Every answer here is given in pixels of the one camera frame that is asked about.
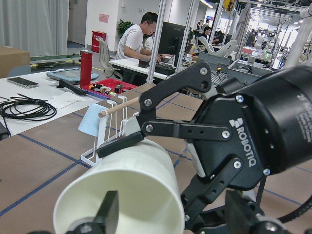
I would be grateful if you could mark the black smartphone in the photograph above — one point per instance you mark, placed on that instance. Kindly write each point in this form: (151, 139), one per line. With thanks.
(22, 82)

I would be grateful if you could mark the red water bottle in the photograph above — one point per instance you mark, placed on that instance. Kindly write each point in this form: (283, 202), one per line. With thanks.
(85, 68)

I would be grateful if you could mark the white wire cup rack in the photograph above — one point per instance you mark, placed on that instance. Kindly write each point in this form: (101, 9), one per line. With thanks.
(111, 126)

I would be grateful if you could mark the man in white shirt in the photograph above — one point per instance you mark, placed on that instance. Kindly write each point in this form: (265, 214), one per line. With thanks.
(131, 43)

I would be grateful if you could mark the light blue plastic cup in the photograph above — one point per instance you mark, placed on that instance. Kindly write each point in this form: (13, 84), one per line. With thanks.
(90, 121)

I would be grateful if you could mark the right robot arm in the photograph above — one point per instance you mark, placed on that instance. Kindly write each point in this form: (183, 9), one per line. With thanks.
(282, 104)

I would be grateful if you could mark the red parts tray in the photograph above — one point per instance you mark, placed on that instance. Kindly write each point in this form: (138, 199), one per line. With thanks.
(107, 88)

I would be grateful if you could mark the white office chair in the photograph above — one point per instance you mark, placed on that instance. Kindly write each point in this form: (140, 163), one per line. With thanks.
(104, 58)

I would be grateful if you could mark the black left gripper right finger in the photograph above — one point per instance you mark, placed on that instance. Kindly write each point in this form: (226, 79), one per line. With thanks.
(240, 213)

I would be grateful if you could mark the blue teach pendant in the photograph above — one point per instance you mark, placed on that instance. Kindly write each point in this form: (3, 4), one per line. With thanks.
(72, 75)

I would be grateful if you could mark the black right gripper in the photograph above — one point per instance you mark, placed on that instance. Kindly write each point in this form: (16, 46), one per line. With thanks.
(221, 137)

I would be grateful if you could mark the white plastic cup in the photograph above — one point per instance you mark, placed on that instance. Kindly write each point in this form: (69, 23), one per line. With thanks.
(144, 177)

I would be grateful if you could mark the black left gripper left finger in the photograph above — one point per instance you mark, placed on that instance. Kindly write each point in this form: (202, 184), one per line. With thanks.
(106, 219)

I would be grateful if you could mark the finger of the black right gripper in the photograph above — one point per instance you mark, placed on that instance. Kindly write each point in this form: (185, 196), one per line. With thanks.
(131, 135)

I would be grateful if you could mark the black computer monitor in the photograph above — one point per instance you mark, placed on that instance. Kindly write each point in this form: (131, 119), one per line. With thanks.
(171, 39)

